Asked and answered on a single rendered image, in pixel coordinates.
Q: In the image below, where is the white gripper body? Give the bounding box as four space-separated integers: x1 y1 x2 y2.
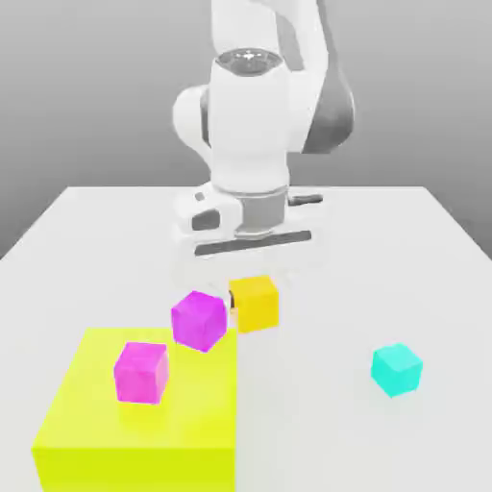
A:
170 229 322 286

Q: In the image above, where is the large yellow box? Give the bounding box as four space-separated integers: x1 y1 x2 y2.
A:
31 326 238 492

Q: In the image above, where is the small yellow cube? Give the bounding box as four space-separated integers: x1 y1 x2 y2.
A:
229 275 281 334

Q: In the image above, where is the small magenta cube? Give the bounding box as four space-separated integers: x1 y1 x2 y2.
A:
170 289 229 354
112 341 171 406

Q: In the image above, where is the small cyan cube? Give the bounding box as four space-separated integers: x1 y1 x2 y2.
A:
369 342 425 400

